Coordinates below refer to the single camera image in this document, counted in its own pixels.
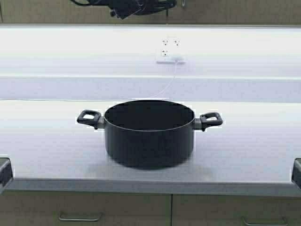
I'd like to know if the black two-handled cooking pot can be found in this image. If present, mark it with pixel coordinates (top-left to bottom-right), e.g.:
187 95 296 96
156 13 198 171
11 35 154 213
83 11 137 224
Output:
77 100 223 169

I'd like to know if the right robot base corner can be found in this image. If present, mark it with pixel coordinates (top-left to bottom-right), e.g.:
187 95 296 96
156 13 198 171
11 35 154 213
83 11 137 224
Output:
292 158 301 189

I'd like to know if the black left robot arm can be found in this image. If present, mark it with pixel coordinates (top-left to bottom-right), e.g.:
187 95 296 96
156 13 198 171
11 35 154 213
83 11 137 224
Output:
71 0 177 19

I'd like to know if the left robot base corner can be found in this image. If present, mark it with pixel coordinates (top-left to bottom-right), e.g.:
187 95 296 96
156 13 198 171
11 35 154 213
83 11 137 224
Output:
0 158 13 193

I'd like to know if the right beige drawer front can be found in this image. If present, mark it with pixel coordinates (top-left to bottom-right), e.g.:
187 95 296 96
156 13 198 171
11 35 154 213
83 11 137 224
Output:
172 195 301 226

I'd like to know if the beige drawer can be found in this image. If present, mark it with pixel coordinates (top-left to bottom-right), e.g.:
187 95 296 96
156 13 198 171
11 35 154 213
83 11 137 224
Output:
172 195 301 226
0 191 171 226

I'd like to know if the left beige drawer front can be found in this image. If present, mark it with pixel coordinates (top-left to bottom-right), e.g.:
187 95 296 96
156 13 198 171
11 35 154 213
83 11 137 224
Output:
0 191 171 226

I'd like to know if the white wall outlet plate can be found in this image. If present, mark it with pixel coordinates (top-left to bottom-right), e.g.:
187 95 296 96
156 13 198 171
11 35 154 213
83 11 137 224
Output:
155 37 186 65

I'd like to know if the left drawer metal handle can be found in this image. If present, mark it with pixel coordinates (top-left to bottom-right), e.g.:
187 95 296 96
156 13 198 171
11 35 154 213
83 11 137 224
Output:
58 212 103 222

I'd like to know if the drawer metal handle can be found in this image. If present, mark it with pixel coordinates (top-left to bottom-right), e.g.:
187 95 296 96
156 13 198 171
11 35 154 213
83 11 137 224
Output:
58 212 103 222
241 217 289 226

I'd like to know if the right drawer metal handle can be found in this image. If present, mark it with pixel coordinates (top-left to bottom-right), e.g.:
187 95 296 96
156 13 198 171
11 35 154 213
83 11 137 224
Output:
241 217 289 226

